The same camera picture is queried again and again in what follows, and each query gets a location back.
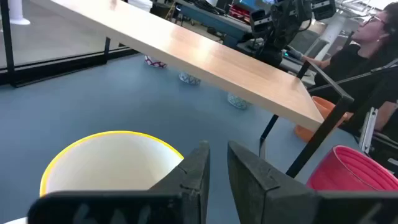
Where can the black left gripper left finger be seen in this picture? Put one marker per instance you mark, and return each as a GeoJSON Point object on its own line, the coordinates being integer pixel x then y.
{"type": "Point", "coordinates": [174, 199]}

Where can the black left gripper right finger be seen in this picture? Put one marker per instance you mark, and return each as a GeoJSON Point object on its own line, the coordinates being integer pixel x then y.
{"type": "Point", "coordinates": [264, 196]}

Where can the cream mug yellow rim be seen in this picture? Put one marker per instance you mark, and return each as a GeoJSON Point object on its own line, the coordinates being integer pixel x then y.
{"type": "Point", "coordinates": [109, 161]}

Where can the orange faceted mug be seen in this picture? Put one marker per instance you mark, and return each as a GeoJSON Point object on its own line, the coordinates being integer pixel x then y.
{"type": "Point", "coordinates": [323, 109]}

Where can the green white patterned mug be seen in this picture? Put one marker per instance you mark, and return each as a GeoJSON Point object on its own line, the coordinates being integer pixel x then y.
{"type": "Point", "coordinates": [237, 102]}

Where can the grey white patterned mug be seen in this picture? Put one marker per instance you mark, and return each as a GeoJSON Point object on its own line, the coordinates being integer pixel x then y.
{"type": "Point", "coordinates": [189, 79]}

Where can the red white patterned mug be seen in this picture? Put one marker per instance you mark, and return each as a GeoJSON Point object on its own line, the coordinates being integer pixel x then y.
{"type": "Point", "coordinates": [155, 63]}

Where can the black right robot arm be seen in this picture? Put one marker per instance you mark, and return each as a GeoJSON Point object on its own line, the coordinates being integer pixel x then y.
{"type": "Point", "coordinates": [270, 57]}

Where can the red tool box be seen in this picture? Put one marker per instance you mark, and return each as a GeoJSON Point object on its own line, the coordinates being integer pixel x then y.
{"type": "Point", "coordinates": [239, 13]}

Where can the blue workbench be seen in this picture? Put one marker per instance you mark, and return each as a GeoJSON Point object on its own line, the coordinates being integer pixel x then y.
{"type": "Point", "coordinates": [217, 21]}

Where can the person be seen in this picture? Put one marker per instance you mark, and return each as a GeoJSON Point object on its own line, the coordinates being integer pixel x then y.
{"type": "Point", "coordinates": [351, 68]}

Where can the wooden shelf with black legs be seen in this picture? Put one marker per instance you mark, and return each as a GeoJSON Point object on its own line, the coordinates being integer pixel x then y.
{"type": "Point", "coordinates": [217, 68]}

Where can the red ribbed mug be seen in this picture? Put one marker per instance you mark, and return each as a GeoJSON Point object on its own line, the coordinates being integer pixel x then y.
{"type": "Point", "coordinates": [348, 171]}

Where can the grey blue table mat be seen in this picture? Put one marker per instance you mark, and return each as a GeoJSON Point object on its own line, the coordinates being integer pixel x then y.
{"type": "Point", "coordinates": [93, 102]}

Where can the white pillar base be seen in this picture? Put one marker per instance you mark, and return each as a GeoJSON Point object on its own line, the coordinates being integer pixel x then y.
{"type": "Point", "coordinates": [17, 12]}

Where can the black diagonal frame strut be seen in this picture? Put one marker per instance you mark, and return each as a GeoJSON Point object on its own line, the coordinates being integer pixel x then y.
{"type": "Point", "coordinates": [342, 79]}

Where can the silver aluminium bracket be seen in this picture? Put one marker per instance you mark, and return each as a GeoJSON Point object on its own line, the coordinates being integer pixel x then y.
{"type": "Point", "coordinates": [368, 130]}

